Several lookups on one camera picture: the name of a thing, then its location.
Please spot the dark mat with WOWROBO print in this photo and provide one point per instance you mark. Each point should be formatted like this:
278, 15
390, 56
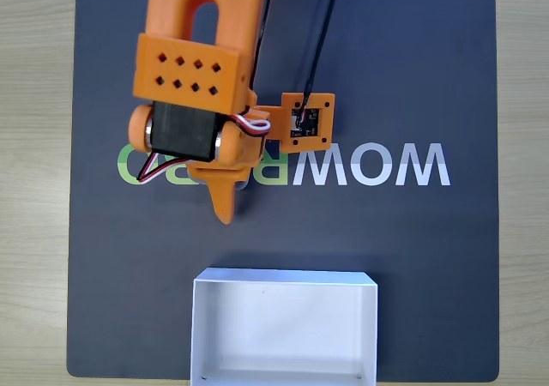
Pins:
386, 253

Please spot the orange camera mount with board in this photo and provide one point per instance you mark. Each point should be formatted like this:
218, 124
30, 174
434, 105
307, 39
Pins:
285, 120

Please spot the white cardboard box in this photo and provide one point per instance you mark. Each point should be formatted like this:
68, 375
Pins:
283, 330

